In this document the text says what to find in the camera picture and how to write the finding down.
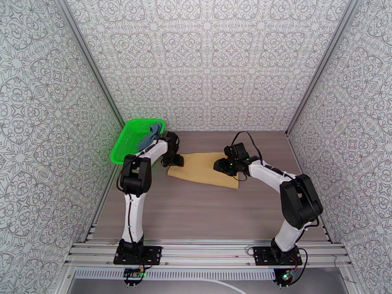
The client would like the blue grey shirt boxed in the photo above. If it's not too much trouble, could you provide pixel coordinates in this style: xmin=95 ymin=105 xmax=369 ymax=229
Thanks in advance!
xmin=137 ymin=122 xmax=163 ymax=152

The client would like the tan yellow cloth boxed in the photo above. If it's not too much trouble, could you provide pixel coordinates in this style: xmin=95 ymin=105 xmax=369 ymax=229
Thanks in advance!
xmin=167 ymin=152 xmax=240 ymax=190

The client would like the green plastic laundry basket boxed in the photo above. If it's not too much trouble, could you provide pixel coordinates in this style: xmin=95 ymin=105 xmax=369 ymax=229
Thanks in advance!
xmin=109 ymin=118 xmax=167 ymax=168

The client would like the white perforated strip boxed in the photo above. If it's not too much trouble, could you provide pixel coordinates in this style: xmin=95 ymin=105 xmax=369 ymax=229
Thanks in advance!
xmin=73 ymin=269 xmax=276 ymax=281

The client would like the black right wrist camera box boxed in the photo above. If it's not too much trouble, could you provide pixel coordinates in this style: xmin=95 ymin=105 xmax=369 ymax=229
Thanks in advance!
xmin=224 ymin=142 xmax=249 ymax=160

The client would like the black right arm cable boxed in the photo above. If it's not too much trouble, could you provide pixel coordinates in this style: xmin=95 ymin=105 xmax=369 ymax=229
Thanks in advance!
xmin=231 ymin=130 xmax=264 ymax=168

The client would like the aluminium table edge rail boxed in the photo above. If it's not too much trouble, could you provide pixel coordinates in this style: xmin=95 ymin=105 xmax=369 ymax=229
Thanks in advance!
xmin=82 ymin=166 xmax=123 ymax=243
xmin=286 ymin=132 xmax=333 ymax=243

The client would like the aluminium mounting rail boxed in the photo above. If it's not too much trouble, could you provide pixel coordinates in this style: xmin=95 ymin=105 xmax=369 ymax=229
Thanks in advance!
xmin=64 ymin=239 xmax=353 ymax=270

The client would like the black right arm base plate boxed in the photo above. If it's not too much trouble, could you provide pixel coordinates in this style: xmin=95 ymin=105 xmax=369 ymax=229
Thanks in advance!
xmin=253 ymin=246 xmax=303 ymax=266

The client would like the aluminium frame post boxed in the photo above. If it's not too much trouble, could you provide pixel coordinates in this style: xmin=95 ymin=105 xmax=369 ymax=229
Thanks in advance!
xmin=52 ymin=0 xmax=127 ymax=127
xmin=285 ymin=0 xmax=361 ymax=138

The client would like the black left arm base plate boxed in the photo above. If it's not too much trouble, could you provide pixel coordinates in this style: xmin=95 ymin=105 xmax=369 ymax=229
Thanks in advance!
xmin=113 ymin=245 xmax=163 ymax=266

